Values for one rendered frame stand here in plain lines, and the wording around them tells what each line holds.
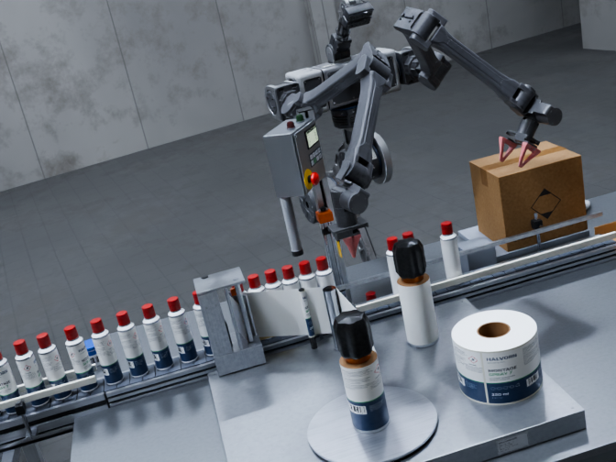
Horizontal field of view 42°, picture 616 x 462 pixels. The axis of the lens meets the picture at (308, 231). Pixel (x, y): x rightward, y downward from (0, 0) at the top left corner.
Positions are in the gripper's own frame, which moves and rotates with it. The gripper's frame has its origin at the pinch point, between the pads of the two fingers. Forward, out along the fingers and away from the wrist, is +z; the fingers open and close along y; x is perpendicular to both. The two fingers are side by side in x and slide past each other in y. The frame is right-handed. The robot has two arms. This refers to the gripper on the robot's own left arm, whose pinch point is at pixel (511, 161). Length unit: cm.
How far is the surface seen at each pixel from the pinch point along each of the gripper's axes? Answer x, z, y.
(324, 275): -47, 56, 2
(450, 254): -13.7, 34.7, 9.5
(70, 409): -97, 120, -11
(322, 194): -51, 35, -13
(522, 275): 9.6, 31.4, 16.8
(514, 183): 7.8, 5.3, -3.2
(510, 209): 11.1, 13.5, -3.5
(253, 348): -62, 81, 9
